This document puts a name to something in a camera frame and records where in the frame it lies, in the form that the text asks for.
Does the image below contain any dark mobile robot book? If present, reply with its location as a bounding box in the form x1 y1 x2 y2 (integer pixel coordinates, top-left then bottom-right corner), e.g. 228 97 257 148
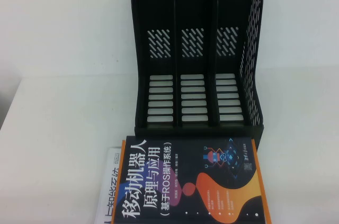
110 135 273 224

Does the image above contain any white ROS2 programming book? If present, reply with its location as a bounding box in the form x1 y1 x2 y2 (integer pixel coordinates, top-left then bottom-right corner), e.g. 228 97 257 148
94 144 126 224

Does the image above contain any black plastic book stand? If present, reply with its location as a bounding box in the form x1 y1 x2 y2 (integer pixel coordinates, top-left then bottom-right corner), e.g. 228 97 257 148
131 0 265 147

